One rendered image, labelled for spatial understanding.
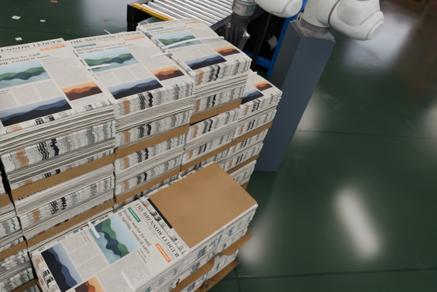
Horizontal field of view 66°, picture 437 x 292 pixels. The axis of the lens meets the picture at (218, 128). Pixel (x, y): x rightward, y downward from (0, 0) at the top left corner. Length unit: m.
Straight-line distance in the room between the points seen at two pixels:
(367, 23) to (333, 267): 1.30
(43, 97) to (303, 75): 1.36
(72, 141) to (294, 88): 1.32
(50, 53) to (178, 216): 0.69
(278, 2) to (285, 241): 1.37
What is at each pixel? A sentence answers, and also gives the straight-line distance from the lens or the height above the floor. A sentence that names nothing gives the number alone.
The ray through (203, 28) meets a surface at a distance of 1.44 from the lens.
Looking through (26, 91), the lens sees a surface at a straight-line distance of 1.00.
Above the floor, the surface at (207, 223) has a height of 0.60.
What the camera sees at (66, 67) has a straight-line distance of 1.09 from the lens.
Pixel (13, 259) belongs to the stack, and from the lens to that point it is 1.25.
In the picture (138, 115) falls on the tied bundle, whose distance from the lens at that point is 1.02.
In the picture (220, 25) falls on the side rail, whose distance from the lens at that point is 2.19.
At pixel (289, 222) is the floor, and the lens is 2.17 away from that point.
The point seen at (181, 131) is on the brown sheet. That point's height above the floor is 0.86.
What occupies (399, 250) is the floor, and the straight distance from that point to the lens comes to 2.45.
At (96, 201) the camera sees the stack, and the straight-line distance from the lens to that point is 1.21.
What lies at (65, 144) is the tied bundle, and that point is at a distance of 0.96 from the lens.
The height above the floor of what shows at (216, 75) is 1.03.
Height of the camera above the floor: 1.64
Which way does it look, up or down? 39 degrees down
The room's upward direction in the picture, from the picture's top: 15 degrees clockwise
